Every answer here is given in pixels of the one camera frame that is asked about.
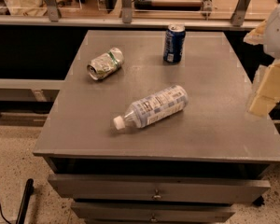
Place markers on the right metal bracket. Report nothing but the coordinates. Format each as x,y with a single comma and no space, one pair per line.
238,15

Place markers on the black pole on floor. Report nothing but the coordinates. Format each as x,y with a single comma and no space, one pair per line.
28,191

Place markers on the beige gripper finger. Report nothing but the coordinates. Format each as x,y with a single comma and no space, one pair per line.
265,94
256,36

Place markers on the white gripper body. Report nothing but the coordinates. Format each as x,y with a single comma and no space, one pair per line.
278,32

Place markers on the metal bracket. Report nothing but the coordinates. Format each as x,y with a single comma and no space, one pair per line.
127,12
238,15
53,11

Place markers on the black cylinder on shelf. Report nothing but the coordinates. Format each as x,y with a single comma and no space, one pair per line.
184,5

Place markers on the left metal bracket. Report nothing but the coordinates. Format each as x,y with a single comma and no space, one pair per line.
53,11

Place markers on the lower grey drawer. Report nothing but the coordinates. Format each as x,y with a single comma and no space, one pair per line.
151,213

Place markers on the blue soda can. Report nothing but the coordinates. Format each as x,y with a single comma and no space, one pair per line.
174,40

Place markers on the upper grey drawer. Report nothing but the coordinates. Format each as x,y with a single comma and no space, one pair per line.
158,188

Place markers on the grey drawer cabinet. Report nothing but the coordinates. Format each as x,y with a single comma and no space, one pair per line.
213,137

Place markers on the crushed green white can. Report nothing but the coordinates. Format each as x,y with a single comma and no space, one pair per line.
106,64

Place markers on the middle metal bracket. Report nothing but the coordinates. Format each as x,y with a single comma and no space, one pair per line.
127,12

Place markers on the clear bottle with blue label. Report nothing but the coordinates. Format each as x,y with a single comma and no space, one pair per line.
153,108

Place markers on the grey drawer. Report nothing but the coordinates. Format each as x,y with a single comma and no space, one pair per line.
158,188
151,213

